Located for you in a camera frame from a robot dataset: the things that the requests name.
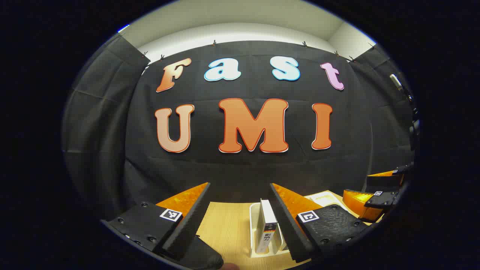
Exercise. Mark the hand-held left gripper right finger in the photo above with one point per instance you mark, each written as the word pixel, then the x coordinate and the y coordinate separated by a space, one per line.
pixel 287 228

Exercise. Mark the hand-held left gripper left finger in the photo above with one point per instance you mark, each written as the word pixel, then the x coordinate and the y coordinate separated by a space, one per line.
pixel 191 221

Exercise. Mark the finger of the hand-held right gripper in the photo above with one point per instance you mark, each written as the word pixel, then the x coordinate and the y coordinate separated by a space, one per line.
pixel 380 200
pixel 382 183

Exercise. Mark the white book with portrait cover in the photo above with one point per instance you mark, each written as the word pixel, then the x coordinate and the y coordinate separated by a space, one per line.
pixel 267 217

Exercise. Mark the white bookshelf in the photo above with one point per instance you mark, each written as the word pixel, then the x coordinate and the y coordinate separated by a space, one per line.
pixel 255 225

